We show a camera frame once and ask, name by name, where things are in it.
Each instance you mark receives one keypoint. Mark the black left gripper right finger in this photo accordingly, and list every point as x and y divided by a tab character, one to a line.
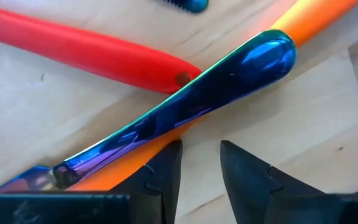
244	180

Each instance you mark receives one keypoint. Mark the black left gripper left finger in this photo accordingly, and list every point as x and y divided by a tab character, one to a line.
157	193

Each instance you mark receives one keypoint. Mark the iridescent metal cutlery piece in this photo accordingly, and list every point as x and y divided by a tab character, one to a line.
228	74
191	4

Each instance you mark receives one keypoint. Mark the orange silicone spatula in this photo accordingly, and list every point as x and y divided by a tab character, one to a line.
315	18

